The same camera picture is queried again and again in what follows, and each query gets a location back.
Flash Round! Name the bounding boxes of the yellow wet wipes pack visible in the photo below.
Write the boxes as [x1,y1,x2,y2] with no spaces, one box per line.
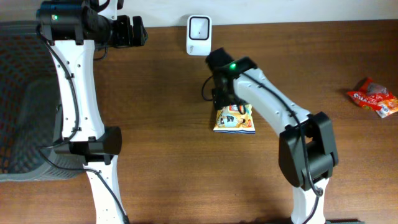
[213,104,256,134]

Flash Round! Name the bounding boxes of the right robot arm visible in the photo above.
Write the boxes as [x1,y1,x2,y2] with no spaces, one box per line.
[205,48,338,223]

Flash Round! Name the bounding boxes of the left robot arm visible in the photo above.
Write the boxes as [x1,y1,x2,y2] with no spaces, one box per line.
[36,0,148,223]

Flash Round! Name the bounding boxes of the white barcode scanner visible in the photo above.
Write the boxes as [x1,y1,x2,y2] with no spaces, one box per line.
[186,15,212,56]

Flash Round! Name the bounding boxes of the red snack bag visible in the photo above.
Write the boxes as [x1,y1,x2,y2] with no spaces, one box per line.
[346,78,396,111]

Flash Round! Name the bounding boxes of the orange tissue pack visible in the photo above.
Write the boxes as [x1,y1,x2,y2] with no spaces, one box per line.
[376,98,397,118]

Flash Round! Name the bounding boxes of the grey plastic mesh basket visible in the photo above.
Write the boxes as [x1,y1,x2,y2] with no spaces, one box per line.
[1,21,82,182]

